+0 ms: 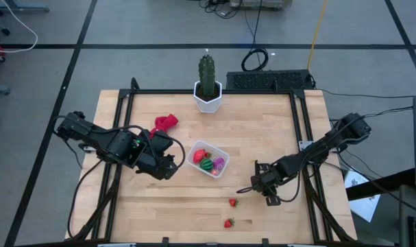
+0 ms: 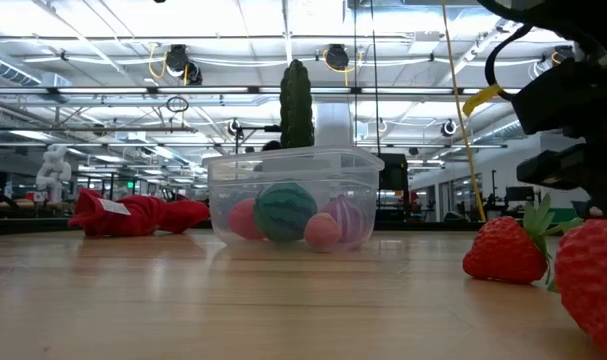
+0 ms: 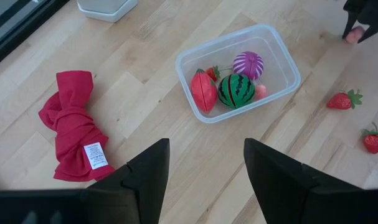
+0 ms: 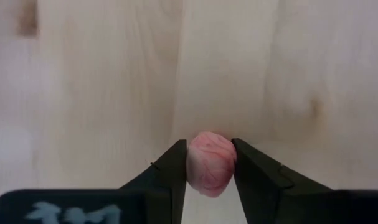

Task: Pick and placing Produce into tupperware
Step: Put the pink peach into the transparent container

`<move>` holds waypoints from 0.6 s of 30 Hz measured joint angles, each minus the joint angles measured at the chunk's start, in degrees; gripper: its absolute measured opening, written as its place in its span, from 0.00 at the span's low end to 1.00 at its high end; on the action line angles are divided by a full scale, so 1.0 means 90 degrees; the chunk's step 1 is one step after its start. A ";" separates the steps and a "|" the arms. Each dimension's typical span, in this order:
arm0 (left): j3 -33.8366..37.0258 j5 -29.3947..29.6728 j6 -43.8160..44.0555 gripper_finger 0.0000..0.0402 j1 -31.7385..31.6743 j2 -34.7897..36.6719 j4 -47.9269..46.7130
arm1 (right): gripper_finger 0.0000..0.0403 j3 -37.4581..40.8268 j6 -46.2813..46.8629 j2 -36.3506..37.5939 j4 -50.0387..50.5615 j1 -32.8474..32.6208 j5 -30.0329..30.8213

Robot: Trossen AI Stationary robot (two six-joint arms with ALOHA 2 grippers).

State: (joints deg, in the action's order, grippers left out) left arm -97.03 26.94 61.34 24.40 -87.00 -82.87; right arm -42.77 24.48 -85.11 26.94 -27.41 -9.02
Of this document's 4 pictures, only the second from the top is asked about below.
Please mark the red strawberry toy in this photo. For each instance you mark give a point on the red strawberry toy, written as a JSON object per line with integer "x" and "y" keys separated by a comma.
{"x": 505, "y": 250}
{"x": 590, "y": 285}

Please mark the purple striped onion toy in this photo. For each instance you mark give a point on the purple striped onion toy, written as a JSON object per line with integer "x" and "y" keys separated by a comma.
{"x": 352, "y": 215}

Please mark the pink peach toy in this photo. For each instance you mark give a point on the pink peach toy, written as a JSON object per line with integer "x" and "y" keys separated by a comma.
{"x": 322, "y": 231}

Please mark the green striped watermelon toy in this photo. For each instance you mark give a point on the green striped watermelon toy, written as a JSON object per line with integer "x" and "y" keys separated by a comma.
{"x": 283, "y": 210}

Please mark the pink dragon fruit toy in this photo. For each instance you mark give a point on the pink dragon fruit toy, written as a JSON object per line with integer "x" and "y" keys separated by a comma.
{"x": 240, "y": 220}

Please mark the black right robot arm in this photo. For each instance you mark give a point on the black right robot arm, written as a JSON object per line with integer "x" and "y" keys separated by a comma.
{"x": 573, "y": 95}

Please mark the clear plastic tupperware container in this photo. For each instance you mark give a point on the clear plastic tupperware container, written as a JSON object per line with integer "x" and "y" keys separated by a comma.
{"x": 348, "y": 170}

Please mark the green box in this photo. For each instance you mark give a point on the green box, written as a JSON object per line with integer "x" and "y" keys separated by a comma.
{"x": 569, "y": 214}

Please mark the black desk monitor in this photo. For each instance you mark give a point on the black desk monitor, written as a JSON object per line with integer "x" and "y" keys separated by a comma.
{"x": 520, "y": 194}

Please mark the black cabinet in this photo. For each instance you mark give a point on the black cabinet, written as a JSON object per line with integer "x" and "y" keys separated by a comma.
{"x": 394, "y": 180}

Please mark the white building column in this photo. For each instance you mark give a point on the white building column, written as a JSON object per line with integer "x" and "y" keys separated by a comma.
{"x": 334, "y": 125}

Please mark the green cactus plant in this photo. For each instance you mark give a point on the green cactus plant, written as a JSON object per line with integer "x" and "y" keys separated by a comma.
{"x": 296, "y": 105}

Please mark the red cloth with white tag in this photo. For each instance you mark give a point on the red cloth with white tag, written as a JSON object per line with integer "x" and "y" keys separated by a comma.
{"x": 138, "y": 215}

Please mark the white robot figure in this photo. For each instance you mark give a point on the white robot figure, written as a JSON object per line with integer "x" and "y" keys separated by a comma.
{"x": 53, "y": 170}

